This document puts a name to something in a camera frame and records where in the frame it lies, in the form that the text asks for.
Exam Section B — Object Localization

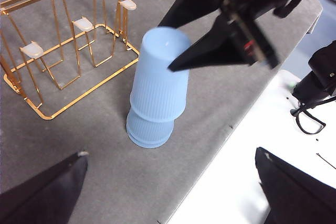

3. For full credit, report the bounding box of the gold wire cup holder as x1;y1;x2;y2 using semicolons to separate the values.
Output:
0;0;140;120

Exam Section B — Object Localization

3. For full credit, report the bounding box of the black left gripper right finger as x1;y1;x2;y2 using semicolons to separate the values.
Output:
255;146;336;224

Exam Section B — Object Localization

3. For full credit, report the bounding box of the black camera cable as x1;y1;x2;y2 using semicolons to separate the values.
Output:
290;97;336;135

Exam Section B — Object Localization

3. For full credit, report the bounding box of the blue ribbed plastic cup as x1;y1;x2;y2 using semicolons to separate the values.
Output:
130;26;193;123
126;108;176;142
128;133;173;149

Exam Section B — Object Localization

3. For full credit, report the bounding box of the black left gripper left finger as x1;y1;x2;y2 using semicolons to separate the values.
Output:
0;151;89;224

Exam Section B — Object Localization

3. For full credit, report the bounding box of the thin black wire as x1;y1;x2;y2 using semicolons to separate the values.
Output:
316;152;336;170

